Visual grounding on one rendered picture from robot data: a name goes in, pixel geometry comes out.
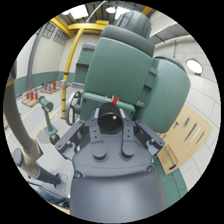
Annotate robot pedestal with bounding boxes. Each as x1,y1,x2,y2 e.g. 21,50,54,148
34,164,68,193

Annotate barred window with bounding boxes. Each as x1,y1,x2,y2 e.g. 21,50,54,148
53,29,68,46
43,22,56,38

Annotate black cylindrical lever knob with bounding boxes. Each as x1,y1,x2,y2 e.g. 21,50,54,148
97,102,123,133

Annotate green drill machine body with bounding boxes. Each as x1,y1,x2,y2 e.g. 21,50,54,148
72,10,191,139

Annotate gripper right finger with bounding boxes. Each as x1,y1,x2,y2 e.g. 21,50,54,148
119,108,165,159

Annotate white file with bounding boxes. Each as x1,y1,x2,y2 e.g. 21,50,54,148
189,124,202,144

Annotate yellow jib crane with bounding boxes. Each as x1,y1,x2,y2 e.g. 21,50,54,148
49,16,109,120

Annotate black ball knob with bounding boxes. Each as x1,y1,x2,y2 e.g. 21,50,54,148
49,133,61,146

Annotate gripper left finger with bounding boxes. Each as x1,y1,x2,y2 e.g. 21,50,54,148
54,107,102,160

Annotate grey steel column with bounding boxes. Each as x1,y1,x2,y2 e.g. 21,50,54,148
26,22,52,85

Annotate grey ventilation duct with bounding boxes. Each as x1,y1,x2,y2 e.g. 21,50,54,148
149,25,190,45

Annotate hacksaw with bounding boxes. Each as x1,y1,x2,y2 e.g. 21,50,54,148
164,144,179,171

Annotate dark grey file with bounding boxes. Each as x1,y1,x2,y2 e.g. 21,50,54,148
184,120,198,141
195,129,206,145

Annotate grey handwheel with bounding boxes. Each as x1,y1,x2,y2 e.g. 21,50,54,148
65,90,83,127

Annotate round wall lamp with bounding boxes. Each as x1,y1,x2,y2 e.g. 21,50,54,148
186,59,204,75

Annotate green pedestal machine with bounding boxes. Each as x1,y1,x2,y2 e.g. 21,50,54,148
37,95,59,136

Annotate tan tool board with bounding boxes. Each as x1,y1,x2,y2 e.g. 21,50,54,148
156,103,214,176

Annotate wooden pallet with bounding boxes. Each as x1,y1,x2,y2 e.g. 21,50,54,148
40,86,61,95
21,97,40,108

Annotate blue tray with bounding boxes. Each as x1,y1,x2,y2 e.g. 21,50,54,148
37,185,71,209

